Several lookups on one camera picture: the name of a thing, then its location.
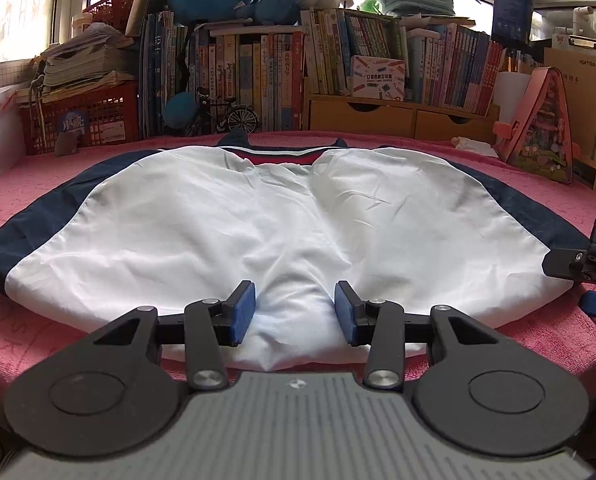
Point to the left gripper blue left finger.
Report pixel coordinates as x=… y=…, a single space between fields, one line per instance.
x=211 y=324

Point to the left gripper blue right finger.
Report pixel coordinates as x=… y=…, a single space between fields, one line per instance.
x=378 y=324

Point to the white and navy jacket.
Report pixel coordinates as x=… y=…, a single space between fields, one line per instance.
x=163 y=228

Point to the pink triangular toy house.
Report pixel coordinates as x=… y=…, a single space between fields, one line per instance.
x=538 y=138

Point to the crumpled white tissue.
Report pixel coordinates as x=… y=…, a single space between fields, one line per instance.
x=472 y=146

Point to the wooden desk drawer organizer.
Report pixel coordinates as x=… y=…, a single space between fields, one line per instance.
x=371 y=117

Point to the brown cardboard board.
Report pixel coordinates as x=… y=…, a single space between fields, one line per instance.
x=579 y=73

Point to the pink rabbit print towel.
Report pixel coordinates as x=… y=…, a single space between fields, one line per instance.
x=560 y=331

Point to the miniature bicycle model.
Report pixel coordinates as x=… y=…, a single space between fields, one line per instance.
x=212 y=117

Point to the blue plush ball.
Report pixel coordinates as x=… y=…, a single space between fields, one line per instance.
x=180 y=111

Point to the red plastic basket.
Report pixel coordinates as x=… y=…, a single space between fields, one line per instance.
x=99 y=117

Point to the row of upright books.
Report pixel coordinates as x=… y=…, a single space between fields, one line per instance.
x=447 y=63

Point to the dark blue box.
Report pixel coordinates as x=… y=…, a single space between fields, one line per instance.
x=511 y=21

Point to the stack of papers and notebooks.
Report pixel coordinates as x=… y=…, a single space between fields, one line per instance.
x=99 y=57

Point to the folded green cloth stack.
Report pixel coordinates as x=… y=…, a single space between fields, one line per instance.
x=401 y=8

